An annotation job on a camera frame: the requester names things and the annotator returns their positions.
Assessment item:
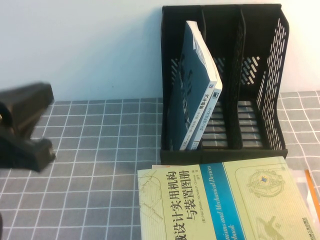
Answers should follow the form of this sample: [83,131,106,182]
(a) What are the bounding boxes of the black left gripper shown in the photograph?
[0,82,57,173]

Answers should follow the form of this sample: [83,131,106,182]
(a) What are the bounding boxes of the white car suspension book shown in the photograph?
[168,20,221,151]

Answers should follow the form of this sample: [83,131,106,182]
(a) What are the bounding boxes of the grey white thin book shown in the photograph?
[191,80,224,151]

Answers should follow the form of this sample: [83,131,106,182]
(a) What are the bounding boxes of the yellow green mechanisms book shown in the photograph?
[136,156,320,240]

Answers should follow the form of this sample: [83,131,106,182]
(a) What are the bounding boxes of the black plastic book stand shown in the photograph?
[159,3,291,166]

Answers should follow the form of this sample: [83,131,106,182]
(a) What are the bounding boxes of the grey white checked tablecloth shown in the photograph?
[0,91,320,240]

